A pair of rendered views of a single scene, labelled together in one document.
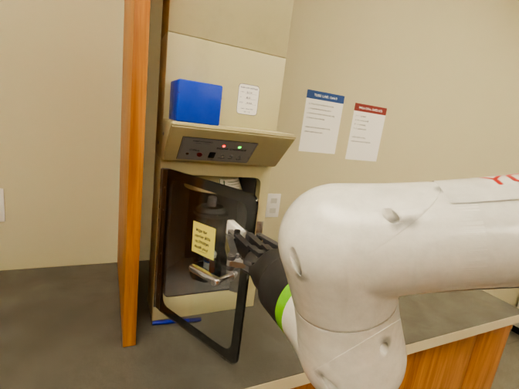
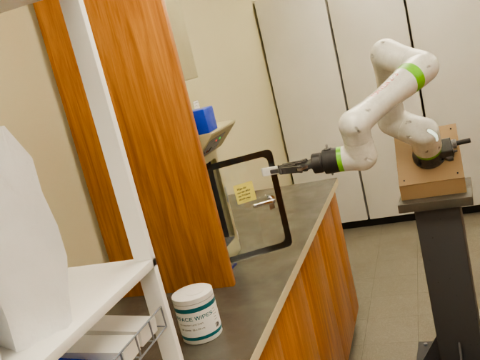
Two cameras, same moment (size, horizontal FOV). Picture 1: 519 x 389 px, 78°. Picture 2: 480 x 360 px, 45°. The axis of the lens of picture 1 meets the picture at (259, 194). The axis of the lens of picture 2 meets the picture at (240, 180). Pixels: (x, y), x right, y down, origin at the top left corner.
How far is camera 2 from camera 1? 184 cm
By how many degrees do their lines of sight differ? 43
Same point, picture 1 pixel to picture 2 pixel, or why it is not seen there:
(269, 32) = (190, 66)
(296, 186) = not seen: hidden behind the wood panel
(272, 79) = (199, 93)
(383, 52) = not seen: hidden behind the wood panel
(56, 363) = (226, 303)
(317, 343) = (363, 149)
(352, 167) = not seen: hidden behind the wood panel
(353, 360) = (371, 148)
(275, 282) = (330, 156)
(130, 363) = (249, 283)
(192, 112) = (211, 125)
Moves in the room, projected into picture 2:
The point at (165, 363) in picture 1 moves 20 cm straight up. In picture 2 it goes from (261, 273) to (249, 225)
